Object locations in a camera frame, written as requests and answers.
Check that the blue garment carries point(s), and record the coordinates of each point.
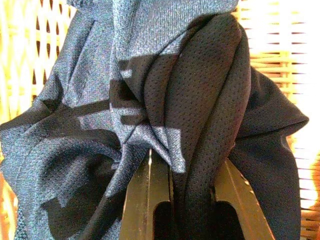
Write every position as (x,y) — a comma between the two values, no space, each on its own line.
(125,50)

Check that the pale woven laundry basket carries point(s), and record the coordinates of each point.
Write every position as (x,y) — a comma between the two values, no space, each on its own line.
(275,50)

